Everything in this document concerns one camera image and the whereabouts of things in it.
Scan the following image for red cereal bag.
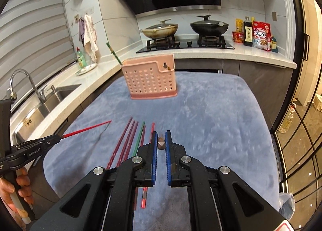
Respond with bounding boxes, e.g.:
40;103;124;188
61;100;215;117
252;21;272;52

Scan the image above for purple hanging cloth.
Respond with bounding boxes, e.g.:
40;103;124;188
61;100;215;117
78;18;87;41

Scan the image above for black gas stove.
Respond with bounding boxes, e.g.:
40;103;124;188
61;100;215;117
136;35;235;54

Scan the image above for brown faceted chopstick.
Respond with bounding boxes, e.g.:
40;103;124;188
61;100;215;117
157;132;166;150

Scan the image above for person's left hand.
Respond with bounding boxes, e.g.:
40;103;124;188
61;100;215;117
0;168;33;229

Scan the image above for white window blinds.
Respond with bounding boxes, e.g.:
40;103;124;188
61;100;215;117
0;0;77;90

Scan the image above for clear cooking oil bottle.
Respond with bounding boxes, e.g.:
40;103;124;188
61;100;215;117
279;106;296;134

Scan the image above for red chopstick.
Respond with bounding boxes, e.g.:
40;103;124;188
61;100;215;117
141;123;155;209
62;120;112;139

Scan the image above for red instant noodle cup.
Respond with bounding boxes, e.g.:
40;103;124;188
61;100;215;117
232;31;245;44

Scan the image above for green dish soap bottle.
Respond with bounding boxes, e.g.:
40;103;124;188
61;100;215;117
76;47;88;69

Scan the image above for chrome kitchen faucet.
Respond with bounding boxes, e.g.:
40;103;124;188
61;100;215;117
9;68;47;105

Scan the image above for clear plastic bag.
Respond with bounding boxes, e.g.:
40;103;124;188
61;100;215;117
278;192;295;218

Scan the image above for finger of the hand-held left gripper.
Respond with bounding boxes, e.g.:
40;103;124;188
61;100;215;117
6;142;55;169
15;135;61;151

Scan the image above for green chopstick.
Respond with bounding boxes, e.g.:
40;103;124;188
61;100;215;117
131;121;146;157
106;42;123;65

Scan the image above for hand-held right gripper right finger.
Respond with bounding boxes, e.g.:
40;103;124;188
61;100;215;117
164;130;290;231

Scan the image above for glass door with black grid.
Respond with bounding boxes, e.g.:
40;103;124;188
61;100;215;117
273;0;322;224

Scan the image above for pink perforated utensil basket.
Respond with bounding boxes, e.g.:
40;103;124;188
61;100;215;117
121;53;178;100

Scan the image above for beige wok with glass lid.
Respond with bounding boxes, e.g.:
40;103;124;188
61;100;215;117
139;19;180;40

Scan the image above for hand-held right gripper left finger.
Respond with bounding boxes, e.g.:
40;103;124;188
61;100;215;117
29;130;158;231

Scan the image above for patterned white plate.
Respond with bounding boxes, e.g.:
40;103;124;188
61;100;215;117
76;63;97;76

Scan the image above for stainless steel sink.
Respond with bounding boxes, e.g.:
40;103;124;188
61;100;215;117
13;84;82;147

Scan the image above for grey-blue plush blanket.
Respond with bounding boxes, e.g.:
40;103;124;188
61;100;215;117
43;71;281;231

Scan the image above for dark soy sauce bottle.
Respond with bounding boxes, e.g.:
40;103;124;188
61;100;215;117
243;17;253;47

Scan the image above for white hanging towel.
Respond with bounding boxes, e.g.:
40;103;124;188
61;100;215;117
84;15;99;63

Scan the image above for black wok with lid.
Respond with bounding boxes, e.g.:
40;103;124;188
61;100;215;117
190;15;229;37

